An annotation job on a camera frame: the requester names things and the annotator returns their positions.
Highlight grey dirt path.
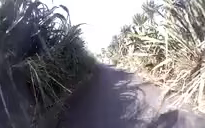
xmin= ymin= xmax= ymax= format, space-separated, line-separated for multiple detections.
xmin=56 ymin=63 xmax=205 ymax=128

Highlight tall dark green grass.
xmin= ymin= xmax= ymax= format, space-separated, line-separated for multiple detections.
xmin=0 ymin=0 xmax=101 ymax=128

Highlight pale dry spiky plants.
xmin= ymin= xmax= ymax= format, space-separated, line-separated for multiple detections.
xmin=98 ymin=0 xmax=205 ymax=116

